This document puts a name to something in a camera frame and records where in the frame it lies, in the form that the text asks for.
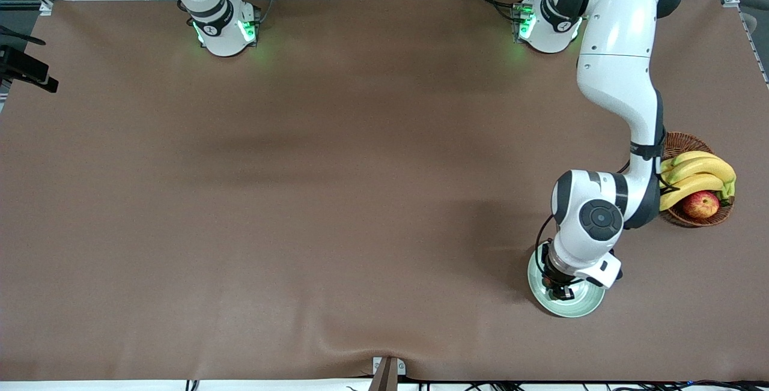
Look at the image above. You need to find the yellow banana bunch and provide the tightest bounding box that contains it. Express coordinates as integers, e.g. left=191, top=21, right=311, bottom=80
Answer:
left=660, top=150, right=737, bottom=211

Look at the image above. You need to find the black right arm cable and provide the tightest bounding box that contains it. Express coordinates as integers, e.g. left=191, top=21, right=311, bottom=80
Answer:
left=0, top=26, right=46, bottom=45

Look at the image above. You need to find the large table cover mat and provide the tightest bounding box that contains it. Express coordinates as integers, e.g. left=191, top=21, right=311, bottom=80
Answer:
left=0, top=0, right=769, bottom=383

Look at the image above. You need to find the brown wicker basket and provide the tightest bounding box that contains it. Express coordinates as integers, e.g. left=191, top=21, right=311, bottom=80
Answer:
left=660, top=132, right=735, bottom=228

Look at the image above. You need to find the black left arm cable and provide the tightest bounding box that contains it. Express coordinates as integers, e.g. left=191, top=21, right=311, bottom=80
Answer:
left=535, top=157, right=679, bottom=286

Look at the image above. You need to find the red yellow apple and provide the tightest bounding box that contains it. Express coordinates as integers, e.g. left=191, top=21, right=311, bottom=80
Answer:
left=682, top=190, right=720, bottom=219

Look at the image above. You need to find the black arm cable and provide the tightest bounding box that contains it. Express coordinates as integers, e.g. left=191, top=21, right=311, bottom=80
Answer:
left=535, top=157, right=679, bottom=286
left=0, top=26, right=46, bottom=45

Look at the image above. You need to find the grey metal table bracket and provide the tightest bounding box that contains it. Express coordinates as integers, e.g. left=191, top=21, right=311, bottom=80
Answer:
left=368, top=356, right=407, bottom=391

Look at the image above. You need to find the pale green round plate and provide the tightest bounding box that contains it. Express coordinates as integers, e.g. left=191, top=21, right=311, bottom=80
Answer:
left=527, top=242, right=606, bottom=318

